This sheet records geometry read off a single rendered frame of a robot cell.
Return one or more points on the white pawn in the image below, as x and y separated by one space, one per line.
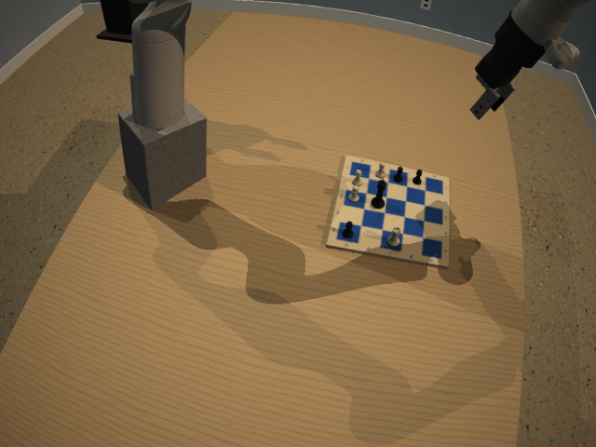
357 181
354 197
380 173

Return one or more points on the blue and cream chessboard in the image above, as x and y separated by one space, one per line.
422 212

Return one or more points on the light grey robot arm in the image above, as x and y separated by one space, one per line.
158 42

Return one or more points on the white chess rook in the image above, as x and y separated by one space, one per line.
394 240

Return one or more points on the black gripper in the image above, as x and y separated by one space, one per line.
525 36

